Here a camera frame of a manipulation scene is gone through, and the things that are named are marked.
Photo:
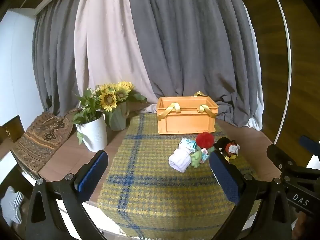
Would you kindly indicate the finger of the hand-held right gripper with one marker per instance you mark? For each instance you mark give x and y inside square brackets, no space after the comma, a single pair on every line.
[310,143]
[276,156]

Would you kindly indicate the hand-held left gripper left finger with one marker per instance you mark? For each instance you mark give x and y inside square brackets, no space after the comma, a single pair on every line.
[92,173]

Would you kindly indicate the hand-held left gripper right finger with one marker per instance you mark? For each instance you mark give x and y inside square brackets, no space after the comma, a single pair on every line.
[225,180]

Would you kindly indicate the green plush toy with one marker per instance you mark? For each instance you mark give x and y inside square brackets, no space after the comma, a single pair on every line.
[196,158]

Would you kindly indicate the pale lavender soft bundle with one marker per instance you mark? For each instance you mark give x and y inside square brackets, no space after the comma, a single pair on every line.
[180,161]

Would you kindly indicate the black plush toy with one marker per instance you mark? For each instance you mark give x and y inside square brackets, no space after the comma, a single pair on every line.
[223,145]

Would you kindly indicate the white ribbed flower pot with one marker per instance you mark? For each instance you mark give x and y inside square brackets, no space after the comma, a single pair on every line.
[93,135]

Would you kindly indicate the red pompom ball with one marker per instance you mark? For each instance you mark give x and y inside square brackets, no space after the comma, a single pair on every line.
[205,140]

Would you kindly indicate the white sheer curtain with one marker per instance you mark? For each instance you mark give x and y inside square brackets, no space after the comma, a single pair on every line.
[257,115]

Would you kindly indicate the white teal tissue packet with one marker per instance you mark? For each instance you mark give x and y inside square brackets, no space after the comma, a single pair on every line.
[188,145]

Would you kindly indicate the grey green vase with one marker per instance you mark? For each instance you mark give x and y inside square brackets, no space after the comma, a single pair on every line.
[117,120]

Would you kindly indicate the brown patterned cushion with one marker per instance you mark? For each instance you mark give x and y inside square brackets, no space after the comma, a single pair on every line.
[42,137]

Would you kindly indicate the green yellow plaid blanket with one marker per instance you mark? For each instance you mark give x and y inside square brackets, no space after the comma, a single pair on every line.
[155,185]

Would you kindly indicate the green leafy plant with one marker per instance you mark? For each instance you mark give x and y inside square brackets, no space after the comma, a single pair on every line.
[87,107]

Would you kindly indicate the white hoop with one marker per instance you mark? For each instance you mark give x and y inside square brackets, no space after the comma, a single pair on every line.
[290,67]

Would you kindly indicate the sunflower bouquet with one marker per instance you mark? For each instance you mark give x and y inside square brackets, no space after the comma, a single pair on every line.
[110,97]

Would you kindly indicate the striped star pillow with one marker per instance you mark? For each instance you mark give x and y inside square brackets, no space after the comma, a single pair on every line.
[12,205]

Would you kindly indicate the grey curtain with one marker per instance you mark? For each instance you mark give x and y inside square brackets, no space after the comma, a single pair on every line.
[195,42]
[55,55]

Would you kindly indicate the pale pink curtain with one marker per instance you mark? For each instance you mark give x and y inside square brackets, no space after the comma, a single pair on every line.
[107,42]

